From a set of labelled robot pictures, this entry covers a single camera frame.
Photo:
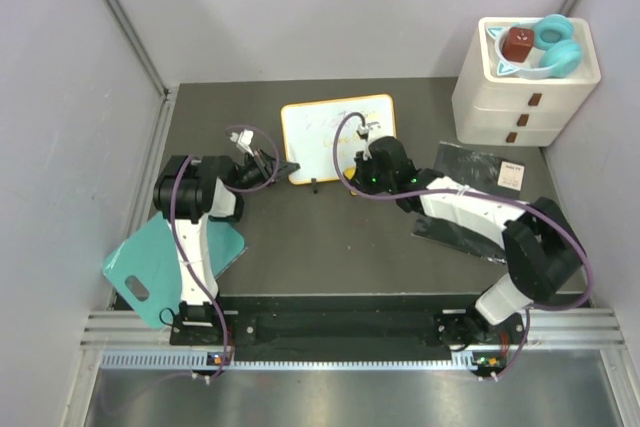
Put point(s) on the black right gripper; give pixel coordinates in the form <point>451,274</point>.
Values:
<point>360,179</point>

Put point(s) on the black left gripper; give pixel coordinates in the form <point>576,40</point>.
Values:
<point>264,163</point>

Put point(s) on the yellow black whiteboard eraser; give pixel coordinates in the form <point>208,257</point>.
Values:
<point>349,175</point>

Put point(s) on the yellow framed whiteboard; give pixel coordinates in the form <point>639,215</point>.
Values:
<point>309,130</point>

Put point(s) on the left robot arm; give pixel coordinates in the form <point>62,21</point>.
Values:
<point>191,193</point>

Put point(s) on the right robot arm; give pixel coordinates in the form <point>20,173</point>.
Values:
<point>540,250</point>

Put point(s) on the black sheet with white label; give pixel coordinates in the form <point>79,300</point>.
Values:
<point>482,171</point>

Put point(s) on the teal cutting board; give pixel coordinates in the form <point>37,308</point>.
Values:
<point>145,271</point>

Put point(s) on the white three-drawer organizer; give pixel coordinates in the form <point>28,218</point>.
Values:
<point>492,110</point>

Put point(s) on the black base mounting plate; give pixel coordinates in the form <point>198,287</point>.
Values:
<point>342,328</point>

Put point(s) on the brown cube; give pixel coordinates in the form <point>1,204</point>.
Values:
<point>518,43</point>

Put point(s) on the teal white cat-ear headphones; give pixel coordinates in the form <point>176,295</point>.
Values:
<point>553,35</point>

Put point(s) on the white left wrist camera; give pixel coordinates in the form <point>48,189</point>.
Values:
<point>243,140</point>

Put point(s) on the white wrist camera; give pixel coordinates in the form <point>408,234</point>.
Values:
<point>369,129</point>
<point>243,140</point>

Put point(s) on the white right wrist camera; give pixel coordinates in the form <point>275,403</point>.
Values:
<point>369,129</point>

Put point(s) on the grey slotted cable duct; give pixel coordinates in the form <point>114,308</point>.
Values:
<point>204,361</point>

